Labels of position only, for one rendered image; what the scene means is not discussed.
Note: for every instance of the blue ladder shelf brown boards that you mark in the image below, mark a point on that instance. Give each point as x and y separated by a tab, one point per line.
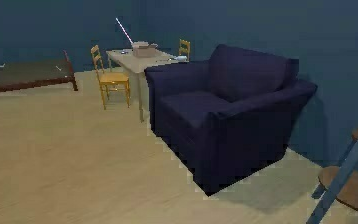
345	176

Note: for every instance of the small grey dish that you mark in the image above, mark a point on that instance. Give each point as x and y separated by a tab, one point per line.
124	52

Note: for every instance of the small white pen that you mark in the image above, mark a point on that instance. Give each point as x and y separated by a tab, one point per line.
58	68

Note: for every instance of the beige wooden table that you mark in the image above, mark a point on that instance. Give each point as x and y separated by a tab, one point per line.
133	61

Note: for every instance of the dark blue armchair sofa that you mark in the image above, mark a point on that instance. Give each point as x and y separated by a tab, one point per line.
233	110

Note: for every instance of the brown cardboard box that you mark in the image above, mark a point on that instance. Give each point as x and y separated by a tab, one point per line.
143	50

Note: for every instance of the dark wooden low table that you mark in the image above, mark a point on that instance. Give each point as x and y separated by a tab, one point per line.
27	75

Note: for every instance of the pale blue bottle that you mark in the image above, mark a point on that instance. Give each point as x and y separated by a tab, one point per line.
180	58

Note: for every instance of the yellow wooden chair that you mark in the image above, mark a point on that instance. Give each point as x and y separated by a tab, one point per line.
112	80
184	48

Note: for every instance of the white thin rod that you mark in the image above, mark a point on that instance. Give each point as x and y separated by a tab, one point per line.
124	30

